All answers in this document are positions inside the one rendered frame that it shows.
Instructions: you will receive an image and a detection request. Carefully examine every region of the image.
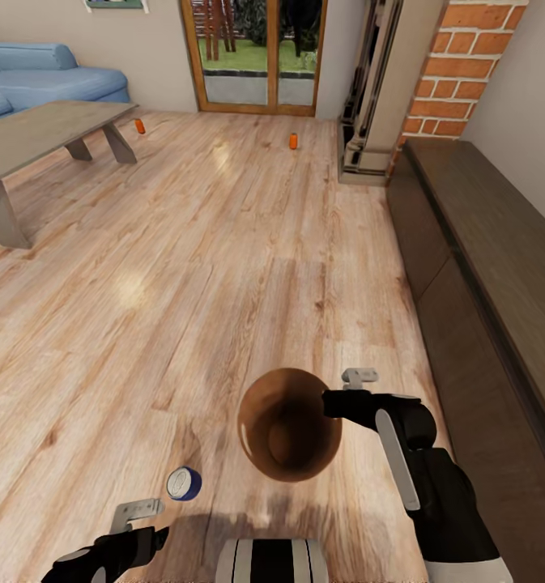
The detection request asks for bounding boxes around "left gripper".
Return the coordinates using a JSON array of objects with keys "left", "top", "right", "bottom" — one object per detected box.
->
[{"left": 94, "top": 526, "right": 169, "bottom": 580}]

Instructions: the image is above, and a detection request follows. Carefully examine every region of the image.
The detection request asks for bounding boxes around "robot trunk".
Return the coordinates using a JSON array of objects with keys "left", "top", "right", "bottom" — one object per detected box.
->
[{"left": 215, "top": 538, "right": 329, "bottom": 583}]

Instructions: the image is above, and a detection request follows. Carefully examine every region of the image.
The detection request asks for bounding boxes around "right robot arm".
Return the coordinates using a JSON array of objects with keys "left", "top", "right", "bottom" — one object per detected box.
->
[{"left": 322, "top": 367, "right": 515, "bottom": 583}]

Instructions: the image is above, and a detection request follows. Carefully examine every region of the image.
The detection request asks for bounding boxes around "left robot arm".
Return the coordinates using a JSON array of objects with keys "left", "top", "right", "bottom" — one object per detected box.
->
[{"left": 41, "top": 499, "right": 169, "bottom": 583}]

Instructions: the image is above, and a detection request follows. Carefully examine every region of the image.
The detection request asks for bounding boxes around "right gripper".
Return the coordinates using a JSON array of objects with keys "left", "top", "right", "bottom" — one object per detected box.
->
[{"left": 322, "top": 389, "right": 372, "bottom": 427}]

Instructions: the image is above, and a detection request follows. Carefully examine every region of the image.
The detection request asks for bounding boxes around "trash can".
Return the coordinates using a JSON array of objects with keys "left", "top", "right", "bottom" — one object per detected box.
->
[{"left": 237, "top": 367, "right": 343, "bottom": 484}]

